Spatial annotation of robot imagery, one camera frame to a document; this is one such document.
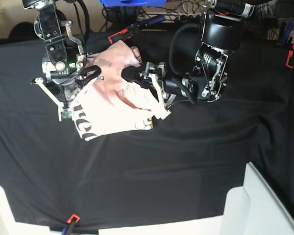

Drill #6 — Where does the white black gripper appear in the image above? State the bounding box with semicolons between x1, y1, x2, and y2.
121;62;194;110

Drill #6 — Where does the metal black gripper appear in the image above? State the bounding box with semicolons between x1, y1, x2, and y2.
31;65;103;115

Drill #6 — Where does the pink T-shirt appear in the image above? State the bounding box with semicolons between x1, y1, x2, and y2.
73;41;158;141

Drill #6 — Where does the orange black clamp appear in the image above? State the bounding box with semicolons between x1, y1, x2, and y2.
108;15;166;45

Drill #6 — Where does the blue box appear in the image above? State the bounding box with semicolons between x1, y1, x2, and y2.
100;0;167;7

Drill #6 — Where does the black table cloth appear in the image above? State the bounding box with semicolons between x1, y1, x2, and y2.
0;40;294;232

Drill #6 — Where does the red object at right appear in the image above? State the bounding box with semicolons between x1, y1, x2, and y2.
286;43;294;69

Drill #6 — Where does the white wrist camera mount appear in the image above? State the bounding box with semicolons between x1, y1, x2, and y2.
152;106;171;120

